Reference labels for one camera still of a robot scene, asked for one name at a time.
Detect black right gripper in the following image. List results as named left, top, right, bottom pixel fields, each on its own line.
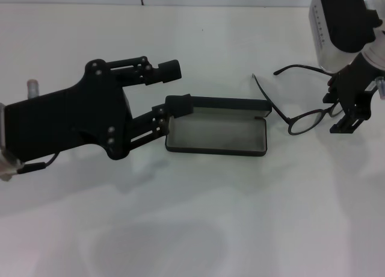
left=322, top=54, right=380, bottom=135

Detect right gripper silver plug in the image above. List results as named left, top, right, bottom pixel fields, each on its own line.
left=375, top=76, right=385, bottom=101

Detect left gripper silver plug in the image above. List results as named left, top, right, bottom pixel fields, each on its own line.
left=26, top=79, right=42, bottom=101

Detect black glasses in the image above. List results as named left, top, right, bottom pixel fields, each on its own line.
left=250, top=64, right=347, bottom=137

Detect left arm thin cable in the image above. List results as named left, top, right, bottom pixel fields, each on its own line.
left=17, top=152, right=60, bottom=175

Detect gripper silver plug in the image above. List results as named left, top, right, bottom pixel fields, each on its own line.
left=26, top=79, right=42, bottom=101
left=375, top=76, right=385, bottom=101

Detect black glasses case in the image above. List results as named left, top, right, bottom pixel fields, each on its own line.
left=164, top=95, right=273, bottom=158

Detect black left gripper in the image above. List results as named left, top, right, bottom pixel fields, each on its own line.
left=4, top=58, right=134, bottom=164

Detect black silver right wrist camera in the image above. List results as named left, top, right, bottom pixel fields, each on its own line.
left=309, top=0, right=380, bottom=72

